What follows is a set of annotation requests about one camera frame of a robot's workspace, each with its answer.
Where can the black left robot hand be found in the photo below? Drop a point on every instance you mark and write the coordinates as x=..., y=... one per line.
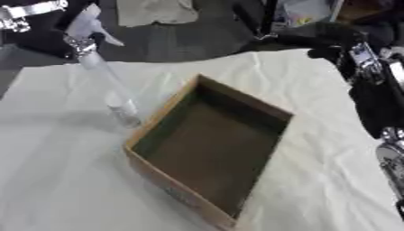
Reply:
x=44, y=33

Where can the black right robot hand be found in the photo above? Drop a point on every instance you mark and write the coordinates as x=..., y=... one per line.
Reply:
x=376, y=102

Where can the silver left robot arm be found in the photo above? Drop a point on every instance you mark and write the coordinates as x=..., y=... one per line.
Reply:
x=26, y=12

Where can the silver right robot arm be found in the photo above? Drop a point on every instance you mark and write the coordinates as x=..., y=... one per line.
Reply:
x=392, y=162

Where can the clear spray bottle white head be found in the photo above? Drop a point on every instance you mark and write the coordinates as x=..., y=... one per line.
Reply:
x=100, y=64

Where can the white printed box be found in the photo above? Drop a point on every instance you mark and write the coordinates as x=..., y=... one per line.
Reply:
x=308, y=12

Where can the tan cardboard box brown inside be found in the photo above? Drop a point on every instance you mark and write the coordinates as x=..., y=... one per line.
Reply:
x=210, y=147

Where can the black bag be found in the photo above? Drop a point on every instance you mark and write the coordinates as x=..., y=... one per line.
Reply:
x=321, y=33

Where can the pale beige cloth bag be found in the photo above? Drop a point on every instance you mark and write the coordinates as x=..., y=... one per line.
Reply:
x=155, y=12

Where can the black tripod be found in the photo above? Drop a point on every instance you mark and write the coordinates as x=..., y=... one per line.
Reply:
x=260, y=18

